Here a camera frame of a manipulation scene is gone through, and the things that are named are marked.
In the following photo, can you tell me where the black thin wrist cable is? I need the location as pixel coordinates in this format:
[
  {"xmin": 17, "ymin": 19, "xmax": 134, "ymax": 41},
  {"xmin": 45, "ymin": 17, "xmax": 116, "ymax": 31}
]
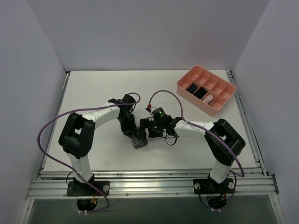
[{"xmin": 163, "ymin": 130, "xmax": 178, "ymax": 147}]

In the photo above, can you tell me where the aluminium frame rail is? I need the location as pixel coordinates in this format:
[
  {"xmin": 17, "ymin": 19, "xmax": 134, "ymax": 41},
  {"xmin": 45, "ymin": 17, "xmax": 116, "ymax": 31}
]
[{"xmin": 26, "ymin": 168, "xmax": 278, "ymax": 199}]

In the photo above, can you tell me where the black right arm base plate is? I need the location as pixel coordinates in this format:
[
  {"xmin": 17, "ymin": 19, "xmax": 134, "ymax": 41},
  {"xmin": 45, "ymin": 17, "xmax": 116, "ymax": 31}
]
[{"xmin": 192, "ymin": 178, "xmax": 235, "ymax": 195}]

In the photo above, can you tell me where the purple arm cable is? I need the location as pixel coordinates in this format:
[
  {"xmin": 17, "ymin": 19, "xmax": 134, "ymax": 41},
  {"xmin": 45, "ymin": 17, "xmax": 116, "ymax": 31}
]
[
  {"xmin": 148, "ymin": 90, "xmax": 245, "ymax": 210},
  {"xmin": 37, "ymin": 92, "xmax": 141, "ymax": 213}
]

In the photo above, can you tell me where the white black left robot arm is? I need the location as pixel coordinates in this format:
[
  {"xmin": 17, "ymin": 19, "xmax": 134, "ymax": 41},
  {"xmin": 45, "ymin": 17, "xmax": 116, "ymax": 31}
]
[{"xmin": 58, "ymin": 94, "xmax": 144, "ymax": 196}]

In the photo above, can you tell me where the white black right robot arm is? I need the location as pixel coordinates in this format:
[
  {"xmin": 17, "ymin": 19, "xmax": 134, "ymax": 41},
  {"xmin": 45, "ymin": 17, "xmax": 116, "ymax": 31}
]
[{"xmin": 138, "ymin": 107, "xmax": 246, "ymax": 193}]

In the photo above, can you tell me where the pink rolled cloth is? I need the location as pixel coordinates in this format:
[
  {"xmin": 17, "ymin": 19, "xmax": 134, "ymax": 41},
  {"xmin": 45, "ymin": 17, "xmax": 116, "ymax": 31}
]
[{"xmin": 202, "ymin": 94, "xmax": 214, "ymax": 105}]

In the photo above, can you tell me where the grey striped underwear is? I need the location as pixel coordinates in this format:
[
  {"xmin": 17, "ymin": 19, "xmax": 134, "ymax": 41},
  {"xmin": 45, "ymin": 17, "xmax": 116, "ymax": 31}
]
[{"xmin": 131, "ymin": 134, "xmax": 148, "ymax": 149}]

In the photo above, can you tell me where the pink compartment tray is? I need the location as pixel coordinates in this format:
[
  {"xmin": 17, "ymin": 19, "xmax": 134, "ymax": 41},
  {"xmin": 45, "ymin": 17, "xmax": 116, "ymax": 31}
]
[{"xmin": 177, "ymin": 65, "xmax": 236, "ymax": 116}]

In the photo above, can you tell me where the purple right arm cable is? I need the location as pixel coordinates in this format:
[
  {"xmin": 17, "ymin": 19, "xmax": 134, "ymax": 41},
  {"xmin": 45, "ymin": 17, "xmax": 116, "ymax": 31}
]
[{"xmin": 148, "ymin": 90, "xmax": 245, "ymax": 210}]

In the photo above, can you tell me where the black rolled cloth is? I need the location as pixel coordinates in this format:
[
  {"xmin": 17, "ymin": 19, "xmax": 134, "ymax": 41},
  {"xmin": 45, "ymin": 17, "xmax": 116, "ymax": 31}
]
[{"xmin": 193, "ymin": 87, "xmax": 207, "ymax": 99}]

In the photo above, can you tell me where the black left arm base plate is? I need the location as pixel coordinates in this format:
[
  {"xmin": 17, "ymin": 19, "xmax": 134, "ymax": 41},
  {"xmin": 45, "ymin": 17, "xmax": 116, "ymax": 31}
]
[{"xmin": 66, "ymin": 179, "xmax": 110, "ymax": 197}]

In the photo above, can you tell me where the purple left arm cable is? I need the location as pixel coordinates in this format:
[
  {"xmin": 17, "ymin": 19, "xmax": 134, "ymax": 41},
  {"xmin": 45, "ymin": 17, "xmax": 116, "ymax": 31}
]
[{"xmin": 37, "ymin": 92, "xmax": 141, "ymax": 213}]

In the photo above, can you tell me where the blue rolled cloth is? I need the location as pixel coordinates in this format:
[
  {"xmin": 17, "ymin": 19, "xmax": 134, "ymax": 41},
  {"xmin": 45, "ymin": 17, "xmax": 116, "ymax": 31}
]
[{"xmin": 187, "ymin": 84, "xmax": 198, "ymax": 94}]

